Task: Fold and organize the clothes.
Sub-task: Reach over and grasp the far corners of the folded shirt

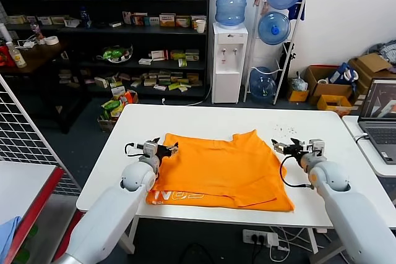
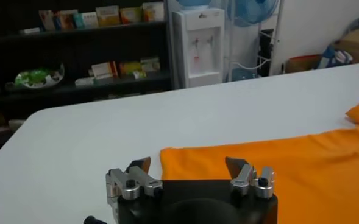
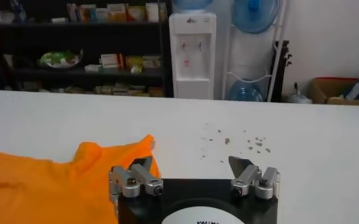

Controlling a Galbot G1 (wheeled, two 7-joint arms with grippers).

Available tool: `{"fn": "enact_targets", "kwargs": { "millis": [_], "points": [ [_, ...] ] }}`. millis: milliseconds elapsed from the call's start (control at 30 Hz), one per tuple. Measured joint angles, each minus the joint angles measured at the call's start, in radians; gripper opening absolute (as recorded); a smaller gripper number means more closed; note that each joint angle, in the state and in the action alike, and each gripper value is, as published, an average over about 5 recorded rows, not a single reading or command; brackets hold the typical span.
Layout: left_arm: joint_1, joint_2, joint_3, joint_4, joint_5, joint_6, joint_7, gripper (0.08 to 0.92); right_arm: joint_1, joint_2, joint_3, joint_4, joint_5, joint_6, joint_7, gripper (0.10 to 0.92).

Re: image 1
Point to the bowl with green packets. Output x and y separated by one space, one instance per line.
114 54

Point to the beige tape roll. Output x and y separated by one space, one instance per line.
319 81

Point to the blue bag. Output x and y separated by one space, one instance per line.
340 75

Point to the small orange cardboard box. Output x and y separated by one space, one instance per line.
298 96

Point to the blue drink bottle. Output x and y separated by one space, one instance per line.
86 19

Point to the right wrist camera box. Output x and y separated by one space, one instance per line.
317 147

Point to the red framed cart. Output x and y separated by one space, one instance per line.
41 203

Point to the orange snack bag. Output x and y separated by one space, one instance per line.
130 98

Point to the large open cardboard box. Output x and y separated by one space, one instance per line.
334 90

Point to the red packet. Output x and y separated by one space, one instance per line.
4 56

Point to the grey plastic bag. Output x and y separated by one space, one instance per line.
300 84

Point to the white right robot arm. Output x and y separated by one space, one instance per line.
355 208

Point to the white paper cup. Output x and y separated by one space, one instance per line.
201 27

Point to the orange t-shirt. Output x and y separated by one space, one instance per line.
216 171

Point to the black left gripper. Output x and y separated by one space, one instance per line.
163 152

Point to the dark blue hanging cloth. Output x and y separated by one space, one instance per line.
294 11

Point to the teal white medicine box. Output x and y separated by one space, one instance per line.
154 21

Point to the white power strip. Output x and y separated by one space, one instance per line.
256 237

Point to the green snack bag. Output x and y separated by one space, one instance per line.
112 108

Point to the white jug rack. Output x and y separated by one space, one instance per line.
293 38

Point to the orange white medicine box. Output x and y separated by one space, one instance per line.
183 22

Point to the white red medicine box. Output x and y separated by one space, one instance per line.
159 55

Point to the flat white box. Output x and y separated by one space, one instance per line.
145 61

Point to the cardboard snack box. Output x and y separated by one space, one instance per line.
106 124

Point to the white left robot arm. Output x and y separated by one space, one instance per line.
108 208

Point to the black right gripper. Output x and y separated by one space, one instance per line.
295 151

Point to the yellow cardboard box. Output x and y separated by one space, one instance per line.
325 109

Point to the big closed cardboard box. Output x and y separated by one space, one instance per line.
369 62

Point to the light blue cloth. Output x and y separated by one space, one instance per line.
7 239

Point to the yellow juice bottle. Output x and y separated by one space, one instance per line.
18 58

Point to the grey laptop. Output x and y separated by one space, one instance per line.
380 140

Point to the white water dispenser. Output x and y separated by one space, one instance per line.
227 84

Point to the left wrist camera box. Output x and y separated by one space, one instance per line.
150 149

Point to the pink hanging item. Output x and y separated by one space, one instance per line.
263 8

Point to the dark wooden table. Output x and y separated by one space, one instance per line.
40 56

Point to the yellow green medicine box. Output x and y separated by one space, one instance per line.
178 55

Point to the pile of clothes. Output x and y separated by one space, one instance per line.
386 52

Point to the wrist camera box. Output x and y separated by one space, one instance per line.
317 147
150 149

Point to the black shelving unit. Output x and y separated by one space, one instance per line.
148 31

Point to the white tape roll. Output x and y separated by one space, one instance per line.
48 41

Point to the black folded tripod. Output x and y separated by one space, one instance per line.
286 59

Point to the yellow white medicine box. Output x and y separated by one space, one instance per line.
167 20

